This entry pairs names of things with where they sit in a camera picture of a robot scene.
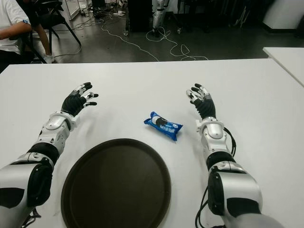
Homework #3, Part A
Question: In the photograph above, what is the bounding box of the black gantry frame with casters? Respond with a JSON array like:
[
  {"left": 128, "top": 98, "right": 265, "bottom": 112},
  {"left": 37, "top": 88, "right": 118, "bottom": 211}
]
[{"left": 123, "top": 0, "right": 183, "bottom": 37}]

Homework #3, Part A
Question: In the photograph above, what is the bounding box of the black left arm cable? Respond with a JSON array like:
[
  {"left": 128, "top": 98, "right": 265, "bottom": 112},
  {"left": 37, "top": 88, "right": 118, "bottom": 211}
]
[{"left": 22, "top": 206, "right": 41, "bottom": 228}]

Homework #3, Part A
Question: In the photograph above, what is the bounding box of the black cabinet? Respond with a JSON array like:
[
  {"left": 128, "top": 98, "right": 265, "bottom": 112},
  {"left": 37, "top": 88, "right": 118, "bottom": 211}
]
[{"left": 129, "top": 0, "right": 153, "bottom": 33}]

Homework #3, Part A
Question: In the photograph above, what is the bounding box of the white floor cable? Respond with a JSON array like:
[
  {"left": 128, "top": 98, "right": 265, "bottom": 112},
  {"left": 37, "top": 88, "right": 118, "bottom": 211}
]
[
  {"left": 101, "top": 22, "right": 159, "bottom": 62},
  {"left": 145, "top": 25, "right": 210, "bottom": 62}
]

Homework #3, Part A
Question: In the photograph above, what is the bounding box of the person in black shorts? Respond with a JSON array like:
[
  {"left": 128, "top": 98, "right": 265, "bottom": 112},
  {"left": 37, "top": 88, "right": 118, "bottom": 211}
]
[{"left": 26, "top": 0, "right": 59, "bottom": 64}]

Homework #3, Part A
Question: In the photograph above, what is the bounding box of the black chair with angled legs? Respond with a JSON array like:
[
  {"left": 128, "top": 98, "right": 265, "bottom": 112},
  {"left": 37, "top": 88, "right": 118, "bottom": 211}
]
[{"left": 30, "top": 0, "right": 83, "bottom": 47}]

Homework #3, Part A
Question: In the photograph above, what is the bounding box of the white board panel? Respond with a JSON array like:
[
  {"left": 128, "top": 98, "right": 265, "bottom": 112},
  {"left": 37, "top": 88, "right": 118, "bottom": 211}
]
[{"left": 64, "top": 0, "right": 82, "bottom": 21}]

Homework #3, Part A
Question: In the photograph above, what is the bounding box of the person in white shirt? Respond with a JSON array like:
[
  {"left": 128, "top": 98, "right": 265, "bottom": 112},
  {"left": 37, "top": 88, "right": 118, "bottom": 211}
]
[{"left": 0, "top": 0, "right": 33, "bottom": 72}]

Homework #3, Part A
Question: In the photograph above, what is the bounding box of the blue Oreo cookie packet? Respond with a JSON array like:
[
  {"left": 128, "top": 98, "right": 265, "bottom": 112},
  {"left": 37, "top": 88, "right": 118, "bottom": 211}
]
[{"left": 143, "top": 111, "right": 183, "bottom": 143}]

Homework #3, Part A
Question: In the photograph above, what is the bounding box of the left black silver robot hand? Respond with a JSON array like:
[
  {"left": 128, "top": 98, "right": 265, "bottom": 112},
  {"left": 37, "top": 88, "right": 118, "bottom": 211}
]
[{"left": 60, "top": 82, "right": 99, "bottom": 117}]

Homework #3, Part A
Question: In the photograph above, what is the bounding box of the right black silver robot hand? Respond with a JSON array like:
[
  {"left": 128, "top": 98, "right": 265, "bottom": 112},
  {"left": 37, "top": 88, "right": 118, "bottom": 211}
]
[{"left": 185, "top": 83, "right": 218, "bottom": 121}]

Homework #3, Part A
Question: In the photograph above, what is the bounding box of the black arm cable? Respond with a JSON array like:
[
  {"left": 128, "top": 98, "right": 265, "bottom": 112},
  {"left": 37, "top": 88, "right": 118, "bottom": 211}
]
[
  {"left": 194, "top": 127, "right": 238, "bottom": 228},
  {"left": 22, "top": 206, "right": 41, "bottom": 228}
]

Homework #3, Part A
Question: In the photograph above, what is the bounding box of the white curved panel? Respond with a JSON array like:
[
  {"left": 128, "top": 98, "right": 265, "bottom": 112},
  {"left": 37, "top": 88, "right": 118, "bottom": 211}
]
[{"left": 262, "top": 0, "right": 304, "bottom": 30}]

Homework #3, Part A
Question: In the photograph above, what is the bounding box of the black chair frame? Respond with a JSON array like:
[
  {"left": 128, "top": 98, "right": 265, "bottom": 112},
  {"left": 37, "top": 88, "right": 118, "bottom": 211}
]
[{"left": 21, "top": 30, "right": 48, "bottom": 64}]

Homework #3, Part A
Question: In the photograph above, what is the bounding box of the dark brown round tray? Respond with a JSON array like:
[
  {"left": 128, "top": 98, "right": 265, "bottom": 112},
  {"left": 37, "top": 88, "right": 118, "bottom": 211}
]
[{"left": 60, "top": 138, "right": 172, "bottom": 228}]

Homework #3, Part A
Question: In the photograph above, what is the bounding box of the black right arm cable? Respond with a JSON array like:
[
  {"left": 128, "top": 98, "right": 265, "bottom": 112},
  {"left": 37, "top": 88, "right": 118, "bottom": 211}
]
[{"left": 194, "top": 127, "right": 238, "bottom": 228}]

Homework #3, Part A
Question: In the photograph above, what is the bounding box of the white side table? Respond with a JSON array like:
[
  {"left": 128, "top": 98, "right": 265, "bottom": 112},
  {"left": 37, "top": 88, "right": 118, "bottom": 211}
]
[{"left": 262, "top": 47, "right": 304, "bottom": 87}]

